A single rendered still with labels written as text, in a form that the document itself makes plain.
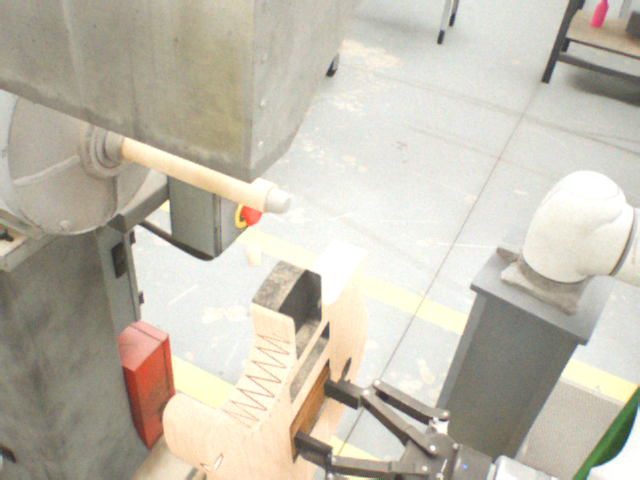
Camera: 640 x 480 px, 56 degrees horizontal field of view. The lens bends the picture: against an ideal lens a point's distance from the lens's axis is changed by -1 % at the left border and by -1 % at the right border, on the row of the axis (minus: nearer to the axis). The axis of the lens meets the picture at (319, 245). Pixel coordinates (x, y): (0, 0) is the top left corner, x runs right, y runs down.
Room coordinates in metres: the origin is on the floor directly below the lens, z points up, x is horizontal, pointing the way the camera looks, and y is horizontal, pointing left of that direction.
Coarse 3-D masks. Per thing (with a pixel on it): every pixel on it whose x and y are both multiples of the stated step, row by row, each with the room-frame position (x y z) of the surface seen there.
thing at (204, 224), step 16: (176, 192) 0.78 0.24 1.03; (192, 192) 0.77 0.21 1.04; (208, 192) 0.76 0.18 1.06; (176, 208) 0.79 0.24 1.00; (192, 208) 0.77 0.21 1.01; (208, 208) 0.76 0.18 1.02; (224, 208) 0.77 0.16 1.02; (240, 208) 0.81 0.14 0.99; (144, 224) 0.81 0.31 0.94; (176, 224) 0.79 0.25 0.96; (192, 224) 0.77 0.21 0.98; (208, 224) 0.76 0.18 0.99; (224, 224) 0.77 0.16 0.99; (240, 224) 0.81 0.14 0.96; (176, 240) 0.79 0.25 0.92; (192, 240) 0.77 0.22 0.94; (208, 240) 0.76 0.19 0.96; (224, 240) 0.77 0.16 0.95; (208, 256) 0.81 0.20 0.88
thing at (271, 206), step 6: (270, 192) 0.50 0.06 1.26; (276, 192) 0.50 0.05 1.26; (282, 192) 0.50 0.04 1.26; (270, 198) 0.49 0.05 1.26; (276, 198) 0.49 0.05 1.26; (282, 198) 0.49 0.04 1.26; (288, 198) 0.50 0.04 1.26; (270, 204) 0.49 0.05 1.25; (276, 204) 0.49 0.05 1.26; (282, 204) 0.49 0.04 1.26; (288, 204) 0.50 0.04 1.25; (270, 210) 0.49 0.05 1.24; (276, 210) 0.49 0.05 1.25; (282, 210) 0.49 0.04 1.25
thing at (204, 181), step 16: (128, 144) 0.56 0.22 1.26; (144, 160) 0.54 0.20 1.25; (160, 160) 0.54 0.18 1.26; (176, 160) 0.53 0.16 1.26; (176, 176) 0.53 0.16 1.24; (192, 176) 0.52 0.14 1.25; (208, 176) 0.52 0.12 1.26; (224, 176) 0.51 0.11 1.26; (224, 192) 0.50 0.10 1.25; (240, 192) 0.50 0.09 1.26; (256, 192) 0.49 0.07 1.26; (256, 208) 0.49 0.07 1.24
